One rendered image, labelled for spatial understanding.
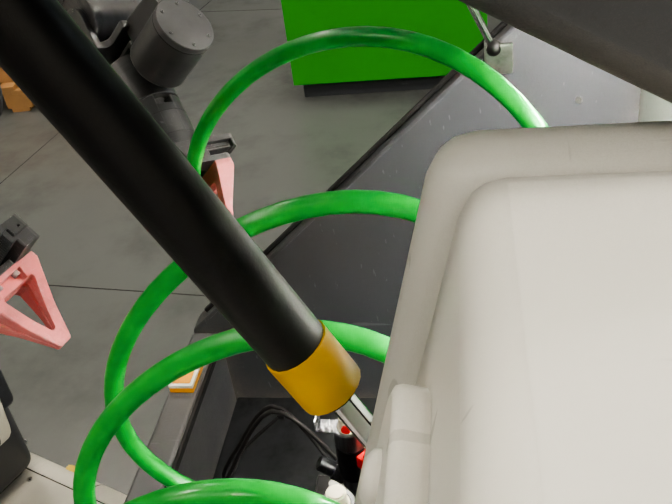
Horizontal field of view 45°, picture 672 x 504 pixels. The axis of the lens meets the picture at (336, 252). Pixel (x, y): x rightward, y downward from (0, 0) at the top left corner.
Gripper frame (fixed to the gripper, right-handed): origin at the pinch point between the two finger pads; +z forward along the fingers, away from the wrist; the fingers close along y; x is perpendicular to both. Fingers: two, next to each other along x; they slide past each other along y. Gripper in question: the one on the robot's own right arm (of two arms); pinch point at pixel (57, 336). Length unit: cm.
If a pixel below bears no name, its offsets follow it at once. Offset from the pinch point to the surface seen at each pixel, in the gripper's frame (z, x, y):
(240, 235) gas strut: 3, -24, 47
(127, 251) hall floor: -9, 162, -184
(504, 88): 10.7, 11.2, 38.5
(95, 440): 6.4, -13.5, 15.8
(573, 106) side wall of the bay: 22, 41, 29
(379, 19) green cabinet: 0, 312, -119
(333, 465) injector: 25.3, 4.8, 5.1
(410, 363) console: 7, -27, 51
